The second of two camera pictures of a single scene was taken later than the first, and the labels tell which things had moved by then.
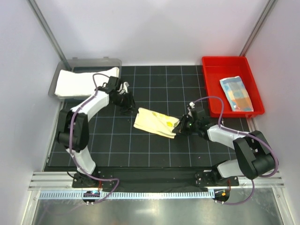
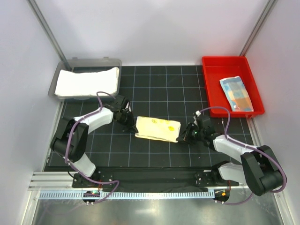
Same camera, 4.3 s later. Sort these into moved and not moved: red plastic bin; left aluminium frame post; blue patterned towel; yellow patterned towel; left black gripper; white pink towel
Moved: left black gripper; yellow patterned towel
Not moved: left aluminium frame post; blue patterned towel; red plastic bin; white pink towel
